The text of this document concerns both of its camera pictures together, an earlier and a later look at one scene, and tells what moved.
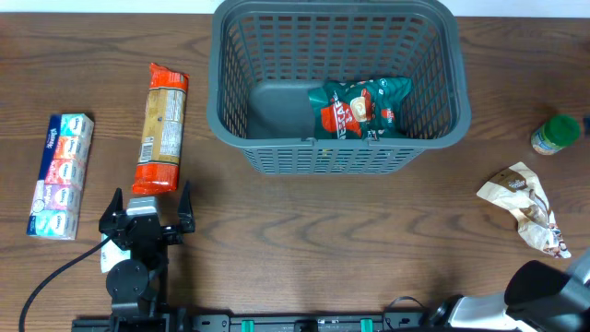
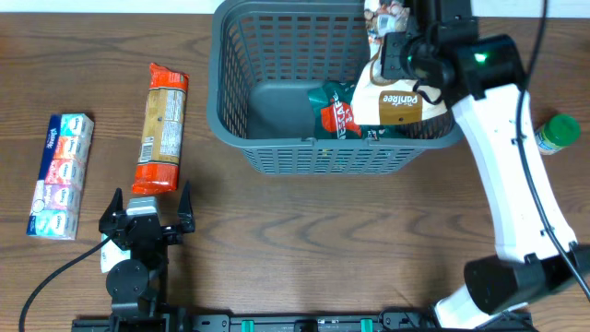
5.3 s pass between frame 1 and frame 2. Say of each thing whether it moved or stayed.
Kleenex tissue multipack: stayed
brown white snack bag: moved
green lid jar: stayed
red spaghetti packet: stayed
